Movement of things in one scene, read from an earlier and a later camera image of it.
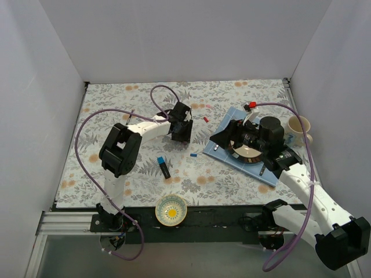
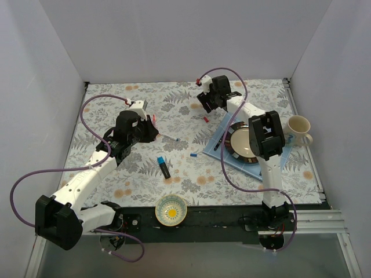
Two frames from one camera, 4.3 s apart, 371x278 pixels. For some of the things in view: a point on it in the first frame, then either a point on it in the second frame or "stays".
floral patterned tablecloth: (165, 167) stays
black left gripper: (179, 127) -> (148, 130)
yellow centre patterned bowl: (171, 210) stays
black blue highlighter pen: (164, 167) stays
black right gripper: (233, 135) -> (211, 101)
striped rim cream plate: (245, 153) stays
